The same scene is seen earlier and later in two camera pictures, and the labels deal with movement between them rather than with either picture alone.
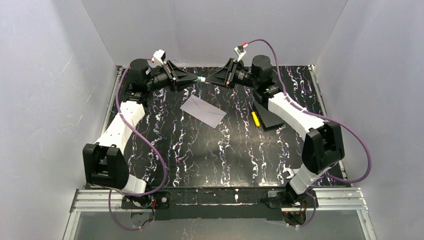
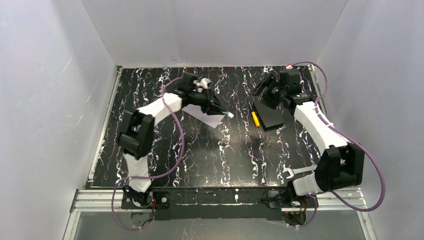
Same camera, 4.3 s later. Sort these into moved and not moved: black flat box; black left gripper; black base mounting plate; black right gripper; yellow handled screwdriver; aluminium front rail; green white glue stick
Moved: black right gripper; green white glue stick; black left gripper
Not moved: aluminium front rail; yellow handled screwdriver; black base mounting plate; black flat box
